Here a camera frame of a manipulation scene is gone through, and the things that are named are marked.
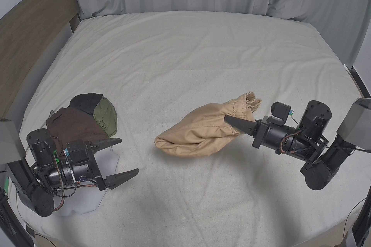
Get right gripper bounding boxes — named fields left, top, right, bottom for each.
left=252, top=116, right=297, bottom=155

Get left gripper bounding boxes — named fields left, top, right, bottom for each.
left=46, top=138, right=140, bottom=191

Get beige shorts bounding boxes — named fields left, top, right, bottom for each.
left=154, top=91, right=262, bottom=157

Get bed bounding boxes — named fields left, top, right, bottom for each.
left=0, top=0, right=371, bottom=247

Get green garment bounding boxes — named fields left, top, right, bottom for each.
left=93, top=96, right=118, bottom=138

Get white garment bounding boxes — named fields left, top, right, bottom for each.
left=55, top=147, right=121, bottom=217

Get brown garment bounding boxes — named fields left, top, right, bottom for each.
left=46, top=107, right=112, bottom=154

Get black garment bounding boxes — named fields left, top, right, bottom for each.
left=70, top=92, right=104, bottom=116

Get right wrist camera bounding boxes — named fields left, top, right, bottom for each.
left=270, top=102, right=292, bottom=126

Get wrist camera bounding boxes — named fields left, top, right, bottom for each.
left=64, top=140, right=89, bottom=165
left=270, top=102, right=292, bottom=126

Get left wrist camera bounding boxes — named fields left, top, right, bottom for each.
left=64, top=140, right=89, bottom=165

